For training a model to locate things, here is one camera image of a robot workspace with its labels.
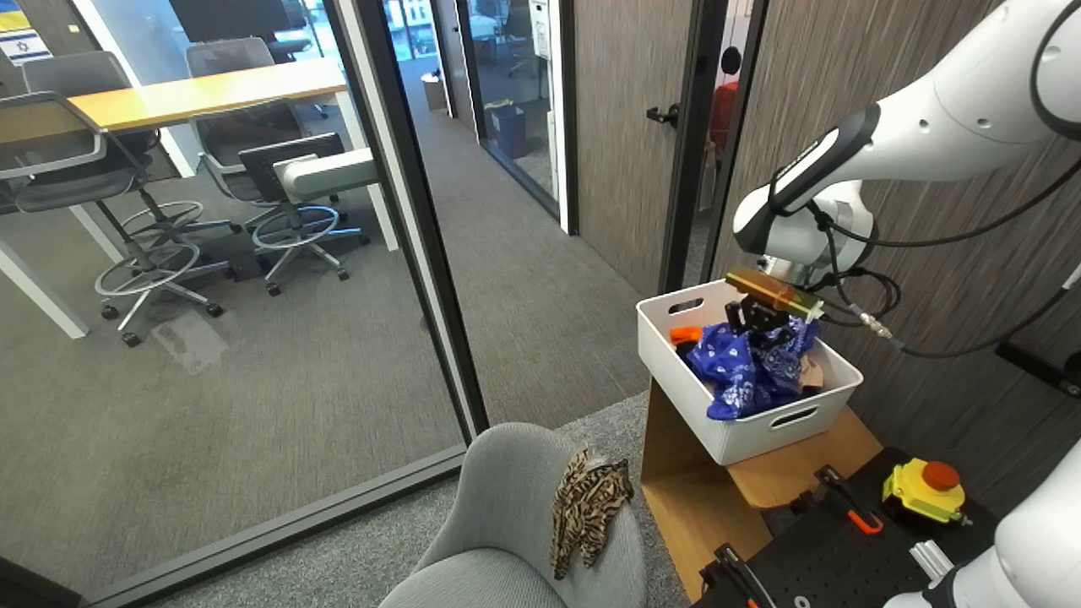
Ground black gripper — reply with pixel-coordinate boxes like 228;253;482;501
725;293;815;331

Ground blue patterned bandana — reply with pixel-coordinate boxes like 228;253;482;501
683;321;818;422

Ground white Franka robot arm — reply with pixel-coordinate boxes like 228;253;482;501
732;0;1081;287

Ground beige cloth in basket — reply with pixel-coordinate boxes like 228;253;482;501
799;352;840;395

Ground orange cloth in basket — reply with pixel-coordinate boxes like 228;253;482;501
670;324;703;348

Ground white plastic basket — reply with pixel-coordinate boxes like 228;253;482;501
634;282;864;467

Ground grey upholstered chair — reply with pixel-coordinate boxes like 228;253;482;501
378;422;644;608

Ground cardboard box stand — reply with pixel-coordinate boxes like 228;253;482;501
643;384;882;600

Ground black orange clamp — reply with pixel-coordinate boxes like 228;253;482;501
818;467;884;536

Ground black table mat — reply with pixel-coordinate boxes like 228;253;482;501
744;450;997;608

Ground yellow emergency stop button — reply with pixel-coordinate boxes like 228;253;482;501
882;456;967;524

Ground leopard print cloth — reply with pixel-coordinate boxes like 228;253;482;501
550;450;630;582

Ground black clamp bottom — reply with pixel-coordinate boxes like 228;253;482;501
697;545;779;608

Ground grey office stool right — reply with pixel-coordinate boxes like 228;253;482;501
197;100;378;297

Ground grey office stool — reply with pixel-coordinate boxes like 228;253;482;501
197;100;378;297
0;51;221;348

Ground wooden top office table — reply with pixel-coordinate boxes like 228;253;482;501
0;61;366;340

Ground grey office stool left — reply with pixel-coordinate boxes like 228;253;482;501
0;51;221;348

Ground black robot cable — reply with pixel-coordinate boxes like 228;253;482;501
808;0;1081;366

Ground black door handle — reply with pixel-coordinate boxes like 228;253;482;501
644;106;680;127

